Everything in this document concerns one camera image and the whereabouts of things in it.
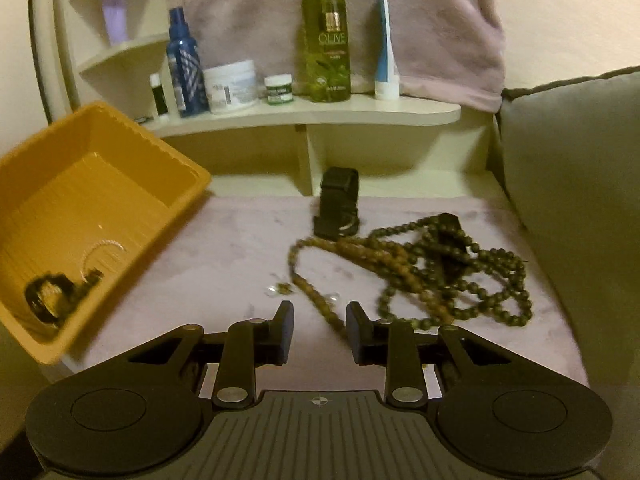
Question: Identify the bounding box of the pink hanging towel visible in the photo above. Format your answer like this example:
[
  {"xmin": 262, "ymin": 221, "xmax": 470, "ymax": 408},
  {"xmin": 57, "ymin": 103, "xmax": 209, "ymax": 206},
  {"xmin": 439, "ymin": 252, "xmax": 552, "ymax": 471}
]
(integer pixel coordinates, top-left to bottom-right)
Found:
[{"xmin": 165, "ymin": 0, "xmax": 506, "ymax": 113}]

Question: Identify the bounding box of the small green label jar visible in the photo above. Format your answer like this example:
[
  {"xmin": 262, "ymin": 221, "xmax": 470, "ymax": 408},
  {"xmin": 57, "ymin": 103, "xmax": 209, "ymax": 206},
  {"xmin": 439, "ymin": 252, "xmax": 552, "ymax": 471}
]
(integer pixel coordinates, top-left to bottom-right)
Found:
[{"xmin": 264, "ymin": 75, "xmax": 294, "ymax": 106}]

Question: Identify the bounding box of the blue and white tube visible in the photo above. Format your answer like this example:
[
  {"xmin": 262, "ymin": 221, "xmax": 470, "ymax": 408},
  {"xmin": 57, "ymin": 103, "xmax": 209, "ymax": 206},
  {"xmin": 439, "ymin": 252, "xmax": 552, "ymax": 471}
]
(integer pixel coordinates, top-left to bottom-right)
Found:
[{"xmin": 374, "ymin": 0, "xmax": 401, "ymax": 100}]

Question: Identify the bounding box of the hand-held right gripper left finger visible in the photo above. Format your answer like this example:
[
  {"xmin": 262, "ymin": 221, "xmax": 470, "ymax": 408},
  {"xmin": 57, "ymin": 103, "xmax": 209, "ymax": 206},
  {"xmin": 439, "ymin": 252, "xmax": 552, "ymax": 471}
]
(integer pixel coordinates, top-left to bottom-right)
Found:
[{"xmin": 127, "ymin": 301, "xmax": 296, "ymax": 408}]

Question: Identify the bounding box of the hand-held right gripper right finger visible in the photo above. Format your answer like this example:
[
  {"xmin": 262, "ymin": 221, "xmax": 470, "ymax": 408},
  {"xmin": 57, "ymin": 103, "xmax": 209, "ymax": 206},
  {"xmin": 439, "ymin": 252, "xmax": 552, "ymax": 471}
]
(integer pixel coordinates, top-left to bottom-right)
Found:
[{"xmin": 346, "ymin": 301, "xmax": 501, "ymax": 408}]

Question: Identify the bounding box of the white pearl necklace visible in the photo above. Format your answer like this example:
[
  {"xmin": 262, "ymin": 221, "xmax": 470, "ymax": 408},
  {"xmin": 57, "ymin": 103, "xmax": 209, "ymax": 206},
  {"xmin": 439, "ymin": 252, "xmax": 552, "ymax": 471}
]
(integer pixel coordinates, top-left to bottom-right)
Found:
[{"xmin": 79, "ymin": 239, "xmax": 126, "ymax": 281}]

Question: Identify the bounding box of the light brown bead necklace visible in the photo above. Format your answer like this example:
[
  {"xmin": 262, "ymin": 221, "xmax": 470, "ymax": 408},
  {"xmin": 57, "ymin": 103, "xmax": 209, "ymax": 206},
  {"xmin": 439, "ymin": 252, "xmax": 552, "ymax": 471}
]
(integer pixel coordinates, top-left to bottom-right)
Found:
[{"xmin": 286, "ymin": 235, "xmax": 421, "ymax": 341}]

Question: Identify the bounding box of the black cable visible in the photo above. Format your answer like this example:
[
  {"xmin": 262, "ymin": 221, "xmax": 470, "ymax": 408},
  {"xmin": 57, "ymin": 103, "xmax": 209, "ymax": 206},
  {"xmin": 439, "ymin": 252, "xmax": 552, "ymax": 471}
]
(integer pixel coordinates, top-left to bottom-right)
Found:
[{"xmin": 27, "ymin": 0, "xmax": 58, "ymax": 126}]

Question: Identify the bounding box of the grey cushion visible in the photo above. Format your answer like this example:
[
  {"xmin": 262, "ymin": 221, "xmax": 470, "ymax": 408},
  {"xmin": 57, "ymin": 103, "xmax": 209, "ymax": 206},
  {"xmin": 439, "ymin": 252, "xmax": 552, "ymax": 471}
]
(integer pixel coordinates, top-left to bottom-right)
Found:
[{"xmin": 497, "ymin": 65, "xmax": 640, "ymax": 376}]

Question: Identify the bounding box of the dark bead necklace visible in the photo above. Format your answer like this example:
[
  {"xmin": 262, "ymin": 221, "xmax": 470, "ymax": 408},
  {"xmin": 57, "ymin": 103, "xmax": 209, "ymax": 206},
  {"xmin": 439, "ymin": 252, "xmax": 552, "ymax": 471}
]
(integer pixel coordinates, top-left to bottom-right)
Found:
[{"xmin": 372, "ymin": 214, "xmax": 533, "ymax": 333}]

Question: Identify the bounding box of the lilac fleece mat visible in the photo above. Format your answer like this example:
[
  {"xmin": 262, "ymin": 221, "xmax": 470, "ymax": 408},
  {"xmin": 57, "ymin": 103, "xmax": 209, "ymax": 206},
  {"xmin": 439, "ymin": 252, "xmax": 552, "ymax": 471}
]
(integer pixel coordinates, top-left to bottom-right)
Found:
[{"xmin": 50, "ymin": 195, "xmax": 591, "ymax": 391}]

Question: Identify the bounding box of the olive green spray bottle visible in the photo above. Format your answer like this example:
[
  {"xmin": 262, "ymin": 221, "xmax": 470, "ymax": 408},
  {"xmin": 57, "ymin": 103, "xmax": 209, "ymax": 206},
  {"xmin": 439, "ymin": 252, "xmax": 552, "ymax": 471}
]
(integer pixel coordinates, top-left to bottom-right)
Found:
[{"xmin": 301, "ymin": 0, "xmax": 352, "ymax": 103}]

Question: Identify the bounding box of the black band bracelet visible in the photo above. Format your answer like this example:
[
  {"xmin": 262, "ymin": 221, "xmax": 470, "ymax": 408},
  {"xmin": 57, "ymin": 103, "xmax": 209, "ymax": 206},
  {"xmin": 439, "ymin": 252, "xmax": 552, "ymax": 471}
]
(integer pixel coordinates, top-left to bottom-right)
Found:
[{"xmin": 434, "ymin": 214, "xmax": 473, "ymax": 283}]

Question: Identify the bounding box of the white cream jar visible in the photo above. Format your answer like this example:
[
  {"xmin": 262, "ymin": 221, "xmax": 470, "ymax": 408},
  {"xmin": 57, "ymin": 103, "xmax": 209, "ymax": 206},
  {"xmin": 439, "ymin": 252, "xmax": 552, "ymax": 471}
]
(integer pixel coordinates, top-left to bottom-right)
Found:
[{"xmin": 204, "ymin": 59, "xmax": 259, "ymax": 115}]

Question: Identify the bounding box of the cream wooden shelf unit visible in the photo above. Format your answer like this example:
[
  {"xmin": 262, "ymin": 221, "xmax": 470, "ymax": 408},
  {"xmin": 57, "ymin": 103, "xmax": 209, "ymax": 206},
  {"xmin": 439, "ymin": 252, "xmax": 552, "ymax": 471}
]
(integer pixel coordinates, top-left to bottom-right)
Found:
[{"xmin": 65, "ymin": 0, "xmax": 493, "ymax": 198}]

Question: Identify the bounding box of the purple cosmetic tube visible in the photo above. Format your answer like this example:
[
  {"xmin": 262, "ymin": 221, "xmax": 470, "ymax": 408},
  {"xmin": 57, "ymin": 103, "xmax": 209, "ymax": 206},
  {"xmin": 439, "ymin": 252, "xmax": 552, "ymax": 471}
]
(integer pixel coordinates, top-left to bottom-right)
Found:
[{"xmin": 98, "ymin": 0, "xmax": 128, "ymax": 45}]

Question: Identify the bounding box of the orange plastic tray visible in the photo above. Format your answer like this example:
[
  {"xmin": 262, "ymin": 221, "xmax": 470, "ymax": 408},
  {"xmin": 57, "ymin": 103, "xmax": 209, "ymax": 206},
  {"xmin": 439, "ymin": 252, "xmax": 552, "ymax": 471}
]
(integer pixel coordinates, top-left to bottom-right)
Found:
[{"xmin": 0, "ymin": 101, "xmax": 212, "ymax": 366}]

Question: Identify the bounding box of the blue spray bottle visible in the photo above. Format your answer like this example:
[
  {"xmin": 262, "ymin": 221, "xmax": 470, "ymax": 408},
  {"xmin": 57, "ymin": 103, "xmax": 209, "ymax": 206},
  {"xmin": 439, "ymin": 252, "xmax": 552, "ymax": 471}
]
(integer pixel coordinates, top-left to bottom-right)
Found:
[{"xmin": 166, "ymin": 6, "xmax": 210, "ymax": 118}]

